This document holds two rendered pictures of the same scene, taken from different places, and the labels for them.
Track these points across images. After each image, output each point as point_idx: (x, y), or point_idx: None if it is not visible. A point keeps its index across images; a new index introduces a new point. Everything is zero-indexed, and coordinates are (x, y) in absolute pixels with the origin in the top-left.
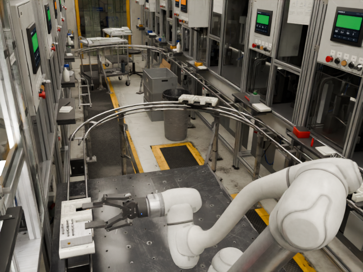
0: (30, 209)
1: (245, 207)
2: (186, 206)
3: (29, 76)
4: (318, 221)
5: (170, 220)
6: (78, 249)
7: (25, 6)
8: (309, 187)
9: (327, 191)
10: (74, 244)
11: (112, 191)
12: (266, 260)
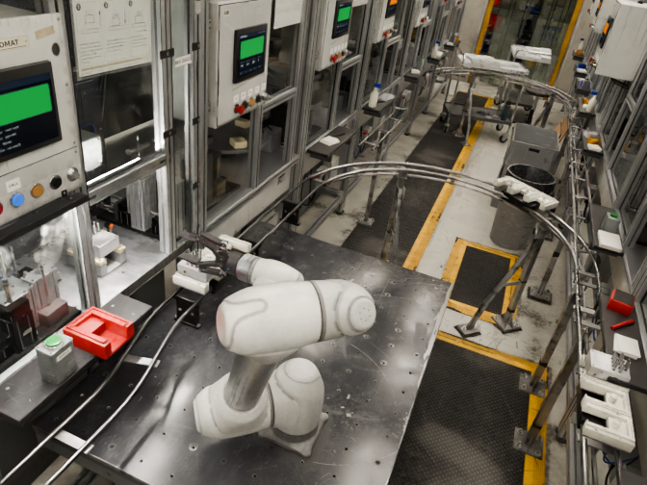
0: (164, 220)
1: None
2: None
3: (218, 84)
4: (230, 318)
5: None
6: (190, 281)
7: (248, 4)
8: (263, 289)
9: (271, 300)
10: (189, 275)
11: (303, 256)
12: (237, 356)
